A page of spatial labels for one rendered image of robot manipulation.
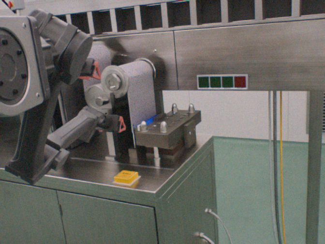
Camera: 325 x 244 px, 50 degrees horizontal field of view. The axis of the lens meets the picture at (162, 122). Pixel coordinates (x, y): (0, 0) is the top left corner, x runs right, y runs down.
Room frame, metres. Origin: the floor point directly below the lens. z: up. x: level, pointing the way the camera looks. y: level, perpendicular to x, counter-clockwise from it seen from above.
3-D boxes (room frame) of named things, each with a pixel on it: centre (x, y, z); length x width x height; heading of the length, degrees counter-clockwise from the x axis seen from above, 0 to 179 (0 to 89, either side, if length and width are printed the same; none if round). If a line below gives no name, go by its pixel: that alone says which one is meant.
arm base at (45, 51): (0.54, 0.20, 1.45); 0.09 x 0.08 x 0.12; 80
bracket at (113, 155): (1.52, 0.25, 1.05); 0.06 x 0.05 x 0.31; 152
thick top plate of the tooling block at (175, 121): (1.60, -0.04, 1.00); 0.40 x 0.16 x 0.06; 152
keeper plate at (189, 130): (1.57, -0.13, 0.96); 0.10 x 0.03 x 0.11; 152
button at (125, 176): (1.26, 0.16, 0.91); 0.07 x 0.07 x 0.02; 62
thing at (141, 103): (1.62, 0.09, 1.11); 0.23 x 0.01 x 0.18; 152
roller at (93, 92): (1.71, 0.24, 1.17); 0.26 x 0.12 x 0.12; 152
